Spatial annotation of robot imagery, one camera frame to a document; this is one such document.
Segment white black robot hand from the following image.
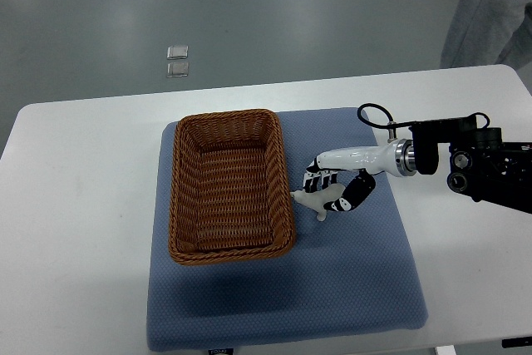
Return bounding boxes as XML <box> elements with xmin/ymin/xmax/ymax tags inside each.
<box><xmin>302</xmin><ymin>139</ymin><xmax>416</xmax><ymax>215</ymax></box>

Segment white bear figurine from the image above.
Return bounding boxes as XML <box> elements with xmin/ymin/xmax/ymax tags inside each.
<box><xmin>290</xmin><ymin>183</ymin><xmax>346</xmax><ymax>222</ymax></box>

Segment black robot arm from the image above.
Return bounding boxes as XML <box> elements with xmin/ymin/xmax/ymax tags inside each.
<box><xmin>409</xmin><ymin>113</ymin><xmax>531</xmax><ymax>214</ymax></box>

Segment brown wicker basket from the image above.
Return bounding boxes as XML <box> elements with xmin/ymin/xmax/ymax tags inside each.
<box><xmin>168</xmin><ymin>109</ymin><xmax>296</xmax><ymax>266</ymax></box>

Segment blue fabric mat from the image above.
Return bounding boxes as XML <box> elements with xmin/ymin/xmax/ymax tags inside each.
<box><xmin>146</xmin><ymin>124</ymin><xmax>428</xmax><ymax>352</ymax></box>

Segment person in grey trousers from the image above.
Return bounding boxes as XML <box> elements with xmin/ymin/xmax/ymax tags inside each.
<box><xmin>440</xmin><ymin>0</ymin><xmax>531</xmax><ymax>70</ymax></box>

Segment lower floor socket plate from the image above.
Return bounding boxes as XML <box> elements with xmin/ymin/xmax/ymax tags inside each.
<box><xmin>167</xmin><ymin>62</ymin><xmax>190</xmax><ymax>78</ymax></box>

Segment floor socket plate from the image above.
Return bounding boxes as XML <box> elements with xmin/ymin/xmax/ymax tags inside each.
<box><xmin>167</xmin><ymin>62</ymin><xmax>190</xmax><ymax>78</ymax></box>
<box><xmin>166</xmin><ymin>45</ymin><xmax>189</xmax><ymax>60</ymax></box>

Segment upper floor socket plate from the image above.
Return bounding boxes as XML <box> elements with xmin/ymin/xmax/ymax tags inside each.
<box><xmin>166</xmin><ymin>45</ymin><xmax>189</xmax><ymax>60</ymax></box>

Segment black looped cable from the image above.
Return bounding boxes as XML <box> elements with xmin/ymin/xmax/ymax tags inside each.
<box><xmin>357</xmin><ymin>103</ymin><xmax>412</xmax><ymax>142</ymax></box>

